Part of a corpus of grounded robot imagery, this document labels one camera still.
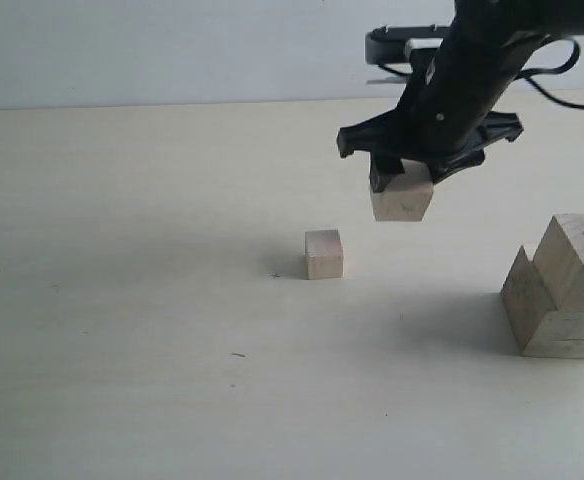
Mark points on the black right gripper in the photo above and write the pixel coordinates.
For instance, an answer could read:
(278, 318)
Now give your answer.
(445, 117)

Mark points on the medium wooden cube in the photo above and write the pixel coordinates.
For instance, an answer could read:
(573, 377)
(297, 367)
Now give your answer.
(406, 198)

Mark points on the smallest wooden cube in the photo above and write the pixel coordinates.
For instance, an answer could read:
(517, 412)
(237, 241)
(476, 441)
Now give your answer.
(324, 254)

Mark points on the medium-large wooden cube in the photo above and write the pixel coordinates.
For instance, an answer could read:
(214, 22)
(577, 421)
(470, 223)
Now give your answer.
(559, 259)

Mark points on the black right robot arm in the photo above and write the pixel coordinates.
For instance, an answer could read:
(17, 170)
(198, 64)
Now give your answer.
(536, 23)

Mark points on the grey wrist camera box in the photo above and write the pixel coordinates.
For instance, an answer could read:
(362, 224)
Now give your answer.
(394, 45)

